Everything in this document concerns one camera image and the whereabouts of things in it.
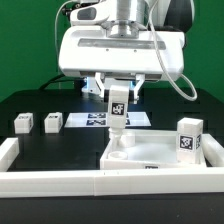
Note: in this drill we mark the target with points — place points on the white square table top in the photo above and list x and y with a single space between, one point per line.
144 149

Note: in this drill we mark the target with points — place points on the white U-shaped obstacle fence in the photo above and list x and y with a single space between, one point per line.
102 183

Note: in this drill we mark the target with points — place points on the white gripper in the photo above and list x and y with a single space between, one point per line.
87 51

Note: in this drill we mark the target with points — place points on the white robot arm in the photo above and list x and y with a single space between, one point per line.
168 20

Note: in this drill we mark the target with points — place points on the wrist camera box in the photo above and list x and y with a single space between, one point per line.
91 15

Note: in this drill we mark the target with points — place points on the white marker sheet with tags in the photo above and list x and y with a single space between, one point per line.
77 120

